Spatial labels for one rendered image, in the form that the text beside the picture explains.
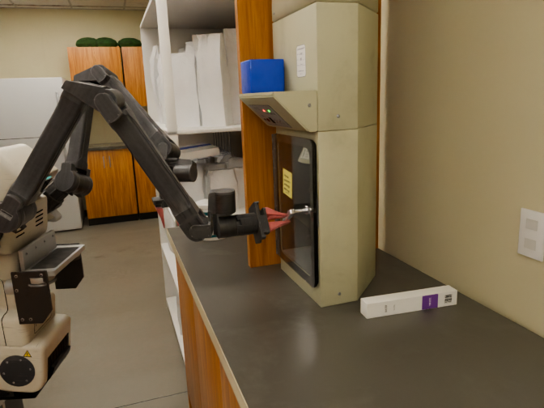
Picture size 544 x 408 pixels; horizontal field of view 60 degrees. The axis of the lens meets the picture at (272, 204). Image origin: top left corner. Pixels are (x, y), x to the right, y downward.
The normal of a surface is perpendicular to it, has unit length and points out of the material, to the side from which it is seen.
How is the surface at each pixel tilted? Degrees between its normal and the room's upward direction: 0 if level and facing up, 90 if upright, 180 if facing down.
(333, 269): 90
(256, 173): 90
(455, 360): 0
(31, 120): 90
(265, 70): 90
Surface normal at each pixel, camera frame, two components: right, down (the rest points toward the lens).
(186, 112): -0.11, 0.28
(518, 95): -0.95, 0.11
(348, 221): 0.32, 0.20
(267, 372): -0.04, -0.97
